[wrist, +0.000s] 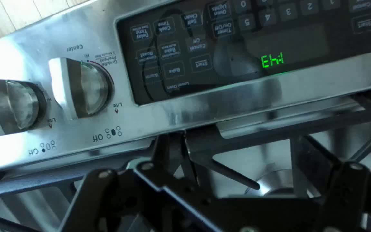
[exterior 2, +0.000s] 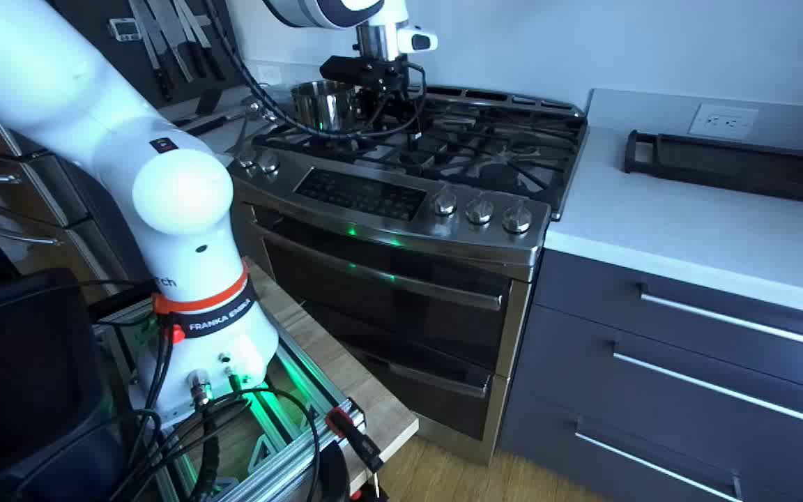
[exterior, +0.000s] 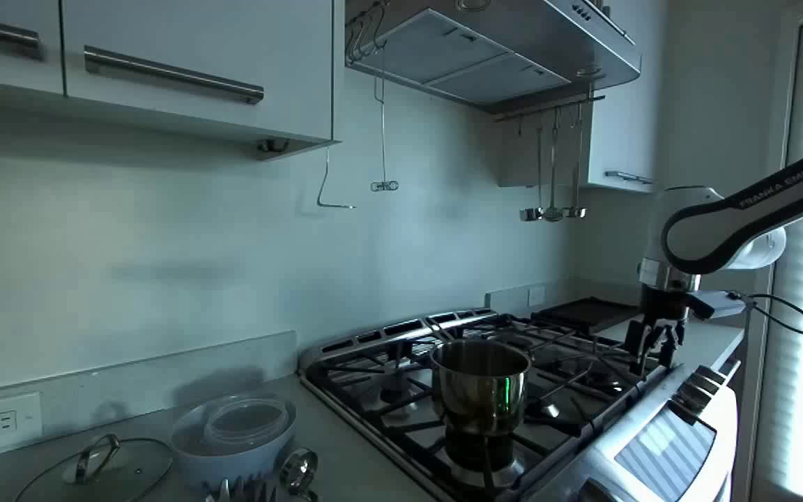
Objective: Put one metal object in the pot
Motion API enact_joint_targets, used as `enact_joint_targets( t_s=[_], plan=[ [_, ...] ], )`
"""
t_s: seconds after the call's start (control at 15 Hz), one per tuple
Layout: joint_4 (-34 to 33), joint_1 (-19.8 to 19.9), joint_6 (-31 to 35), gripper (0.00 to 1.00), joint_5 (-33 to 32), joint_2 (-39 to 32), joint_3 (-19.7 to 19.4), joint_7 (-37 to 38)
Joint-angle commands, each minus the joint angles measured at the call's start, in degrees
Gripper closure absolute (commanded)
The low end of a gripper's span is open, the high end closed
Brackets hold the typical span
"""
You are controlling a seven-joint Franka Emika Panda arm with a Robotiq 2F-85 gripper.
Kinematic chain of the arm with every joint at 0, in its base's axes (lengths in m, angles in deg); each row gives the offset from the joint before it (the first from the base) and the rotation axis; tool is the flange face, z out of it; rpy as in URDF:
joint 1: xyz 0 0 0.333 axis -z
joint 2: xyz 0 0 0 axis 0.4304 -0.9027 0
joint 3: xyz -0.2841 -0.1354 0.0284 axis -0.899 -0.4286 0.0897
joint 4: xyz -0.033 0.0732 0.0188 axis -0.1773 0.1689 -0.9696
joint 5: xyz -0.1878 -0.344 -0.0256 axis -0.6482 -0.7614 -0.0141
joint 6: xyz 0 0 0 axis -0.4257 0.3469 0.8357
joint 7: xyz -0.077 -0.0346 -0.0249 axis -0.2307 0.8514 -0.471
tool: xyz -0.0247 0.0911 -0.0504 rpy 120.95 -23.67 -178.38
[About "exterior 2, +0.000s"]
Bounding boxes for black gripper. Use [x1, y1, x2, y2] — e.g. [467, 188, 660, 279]
[353, 53, 417, 129]

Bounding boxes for stainless steel pot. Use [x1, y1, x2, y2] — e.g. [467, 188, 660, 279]
[286, 79, 368, 136]

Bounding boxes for oven control panel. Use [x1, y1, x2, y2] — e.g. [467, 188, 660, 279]
[292, 166, 428, 223]

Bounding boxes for stainless gas range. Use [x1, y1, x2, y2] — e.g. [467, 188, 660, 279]
[236, 82, 591, 463]

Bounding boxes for dark framed rack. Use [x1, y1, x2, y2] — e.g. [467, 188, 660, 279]
[48, 0, 247, 121]

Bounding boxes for wooden robot cart top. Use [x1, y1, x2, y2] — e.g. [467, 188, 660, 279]
[246, 263, 421, 463]

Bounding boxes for red black clamp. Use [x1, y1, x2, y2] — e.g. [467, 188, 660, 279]
[326, 405, 391, 502]

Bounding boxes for white outlet beside tray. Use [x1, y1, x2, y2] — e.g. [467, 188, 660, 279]
[689, 101, 760, 143]

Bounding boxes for black griddle tray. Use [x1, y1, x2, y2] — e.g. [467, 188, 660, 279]
[618, 129, 803, 210]

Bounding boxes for black box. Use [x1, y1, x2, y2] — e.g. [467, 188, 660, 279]
[0, 269, 130, 502]

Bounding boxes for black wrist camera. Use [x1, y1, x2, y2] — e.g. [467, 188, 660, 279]
[317, 53, 364, 86]

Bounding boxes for oven door handle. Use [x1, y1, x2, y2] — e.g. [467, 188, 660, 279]
[255, 223, 508, 315]

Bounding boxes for thin black base cable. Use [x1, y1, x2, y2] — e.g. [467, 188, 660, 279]
[138, 385, 326, 502]

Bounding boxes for aluminium cart frame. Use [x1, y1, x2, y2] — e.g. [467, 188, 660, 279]
[92, 304, 377, 502]

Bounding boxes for thick corrugated base cable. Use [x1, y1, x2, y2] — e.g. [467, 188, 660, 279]
[186, 371, 229, 502]

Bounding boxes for metal wire shelf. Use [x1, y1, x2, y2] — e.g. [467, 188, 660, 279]
[0, 93, 92, 287]

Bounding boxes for silver drawer handle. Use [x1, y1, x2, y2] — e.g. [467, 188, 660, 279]
[607, 347, 803, 436]
[636, 287, 803, 358]
[572, 428, 747, 502]

